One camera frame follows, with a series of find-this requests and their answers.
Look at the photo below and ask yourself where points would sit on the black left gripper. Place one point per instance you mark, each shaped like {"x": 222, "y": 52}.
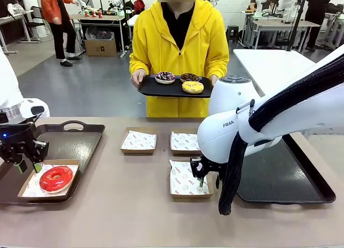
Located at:
{"x": 16, "y": 137}

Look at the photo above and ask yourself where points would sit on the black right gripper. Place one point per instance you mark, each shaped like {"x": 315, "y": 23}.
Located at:
{"x": 208, "y": 168}

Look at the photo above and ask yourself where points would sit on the black office chair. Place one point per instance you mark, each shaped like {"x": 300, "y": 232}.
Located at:
{"x": 37, "y": 24}

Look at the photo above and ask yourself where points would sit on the person's left forearm yellow sleeve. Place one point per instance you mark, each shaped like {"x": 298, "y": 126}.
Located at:
{"x": 217, "y": 63}

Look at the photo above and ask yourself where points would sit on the person in yellow hoodie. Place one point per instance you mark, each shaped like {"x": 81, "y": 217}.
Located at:
{"x": 161, "y": 43}

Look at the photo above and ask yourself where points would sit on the person in orange jacket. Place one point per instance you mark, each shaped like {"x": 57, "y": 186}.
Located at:
{"x": 51, "y": 6}

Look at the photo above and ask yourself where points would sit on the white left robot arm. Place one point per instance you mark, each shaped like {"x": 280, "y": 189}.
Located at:
{"x": 8, "y": 89}

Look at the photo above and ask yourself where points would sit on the red bag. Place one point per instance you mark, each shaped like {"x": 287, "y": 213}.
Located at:
{"x": 139, "y": 6}

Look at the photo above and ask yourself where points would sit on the black stand pole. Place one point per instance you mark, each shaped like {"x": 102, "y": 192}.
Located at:
{"x": 295, "y": 24}

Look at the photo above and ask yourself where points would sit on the dark plastic stool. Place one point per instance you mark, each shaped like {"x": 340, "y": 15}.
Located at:
{"x": 232, "y": 32}

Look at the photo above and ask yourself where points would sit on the person's right forearm yellow sleeve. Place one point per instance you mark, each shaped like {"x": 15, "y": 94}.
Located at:
{"x": 138, "y": 61}

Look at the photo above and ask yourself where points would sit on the clear storage bin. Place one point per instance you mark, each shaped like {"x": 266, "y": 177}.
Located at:
{"x": 99, "y": 34}

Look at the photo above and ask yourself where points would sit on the person's left hand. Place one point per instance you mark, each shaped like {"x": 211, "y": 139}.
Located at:
{"x": 214, "y": 78}

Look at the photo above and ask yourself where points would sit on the person in black clothes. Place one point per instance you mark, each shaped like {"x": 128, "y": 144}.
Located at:
{"x": 317, "y": 14}

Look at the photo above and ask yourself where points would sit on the person's right hand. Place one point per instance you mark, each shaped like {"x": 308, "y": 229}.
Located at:
{"x": 138, "y": 76}

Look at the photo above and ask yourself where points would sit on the yellow sprinkled donut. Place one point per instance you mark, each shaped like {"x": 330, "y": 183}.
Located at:
{"x": 188, "y": 88}

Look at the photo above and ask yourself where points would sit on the grey lab table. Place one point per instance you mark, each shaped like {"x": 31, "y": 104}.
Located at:
{"x": 13, "y": 16}
{"x": 279, "y": 24}

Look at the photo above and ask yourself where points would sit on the wooden top metal table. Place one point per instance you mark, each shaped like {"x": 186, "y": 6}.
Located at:
{"x": 94, "y": 16}

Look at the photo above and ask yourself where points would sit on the chocolate sprinkled donut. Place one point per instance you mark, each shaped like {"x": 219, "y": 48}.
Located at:
{"x": 185, "y": 77}
{"x": 170, "y": 79}

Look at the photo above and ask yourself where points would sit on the brown cardboard shipping box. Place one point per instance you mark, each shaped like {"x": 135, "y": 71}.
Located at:
{"x": 99, "y": 47}

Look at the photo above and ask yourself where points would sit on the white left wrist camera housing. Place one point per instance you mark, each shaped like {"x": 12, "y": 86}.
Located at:
{"x": 35, "y": 108}

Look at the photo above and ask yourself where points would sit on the large white table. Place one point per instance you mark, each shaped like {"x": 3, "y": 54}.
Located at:
{"x": 268, "y": 65}

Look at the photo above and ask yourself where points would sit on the black serving tray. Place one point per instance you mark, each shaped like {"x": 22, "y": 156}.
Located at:
{"x": 166, "y": 90}

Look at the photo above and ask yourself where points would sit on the red glazed donut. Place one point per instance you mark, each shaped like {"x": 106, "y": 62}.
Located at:
{"x": 47, "y": 183}

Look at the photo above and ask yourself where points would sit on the brown cardboard tray box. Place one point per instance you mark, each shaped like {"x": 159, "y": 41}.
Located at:
{"x": 188, "y": 196}
{"x": 137, "y": 152}
{"x": 182, "y": 152}
{"x": 61, "y": 162}

